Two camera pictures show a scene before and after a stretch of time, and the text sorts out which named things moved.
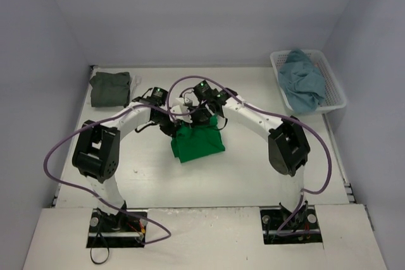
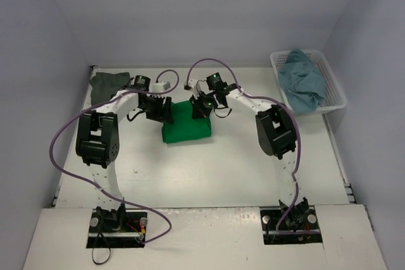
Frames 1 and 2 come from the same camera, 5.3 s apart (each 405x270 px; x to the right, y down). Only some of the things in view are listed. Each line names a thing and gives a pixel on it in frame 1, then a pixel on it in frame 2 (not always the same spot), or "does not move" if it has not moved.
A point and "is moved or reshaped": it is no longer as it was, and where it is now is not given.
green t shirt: [190, 143] is moved or reshaped
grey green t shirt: [110, 90] does not move
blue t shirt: [303, 81] does not move
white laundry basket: [334, 97] does not move
